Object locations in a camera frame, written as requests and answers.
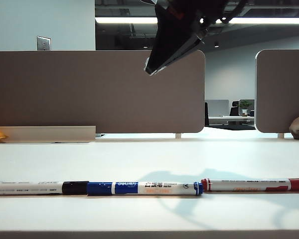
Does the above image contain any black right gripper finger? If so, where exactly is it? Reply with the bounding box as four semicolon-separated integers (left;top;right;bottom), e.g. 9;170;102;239
145;5;199;75
154;34;206;75

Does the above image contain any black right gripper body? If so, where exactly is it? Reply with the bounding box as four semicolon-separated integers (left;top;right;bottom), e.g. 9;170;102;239
154;0;229;25

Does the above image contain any red whiteboard marker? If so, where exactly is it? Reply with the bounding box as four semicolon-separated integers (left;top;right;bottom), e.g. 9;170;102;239
200;177;299;192

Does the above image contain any black whiteboard marker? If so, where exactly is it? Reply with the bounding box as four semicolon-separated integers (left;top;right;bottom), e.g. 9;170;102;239
0;180;90;196

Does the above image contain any long ceiling light strip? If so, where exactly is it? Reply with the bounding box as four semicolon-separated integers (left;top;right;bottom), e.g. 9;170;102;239
95;16;299;25

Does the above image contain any grey background desk screen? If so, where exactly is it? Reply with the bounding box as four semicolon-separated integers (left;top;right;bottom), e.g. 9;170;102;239
205;100;229;118

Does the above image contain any black office chair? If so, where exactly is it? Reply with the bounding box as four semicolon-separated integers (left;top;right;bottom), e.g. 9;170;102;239
229;101;240;117

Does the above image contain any green potted plant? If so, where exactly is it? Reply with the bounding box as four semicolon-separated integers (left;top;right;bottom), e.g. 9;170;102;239
238;100;252;117

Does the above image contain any white background desk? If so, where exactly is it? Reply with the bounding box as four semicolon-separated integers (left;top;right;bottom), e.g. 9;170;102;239
208;116;255;126

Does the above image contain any narrow brown desk divider panel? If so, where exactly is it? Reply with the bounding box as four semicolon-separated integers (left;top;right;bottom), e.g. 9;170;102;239
255;49;299;134

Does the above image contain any wide brown desk divider panel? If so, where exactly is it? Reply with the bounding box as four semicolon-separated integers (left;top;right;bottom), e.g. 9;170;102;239
0;50;206;134

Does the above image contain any blue whiteboard marker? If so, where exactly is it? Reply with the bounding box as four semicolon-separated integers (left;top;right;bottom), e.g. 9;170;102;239
86;181;204;197

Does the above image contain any metal wall switch plate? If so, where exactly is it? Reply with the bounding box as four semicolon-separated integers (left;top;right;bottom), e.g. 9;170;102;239
36;36;52;52

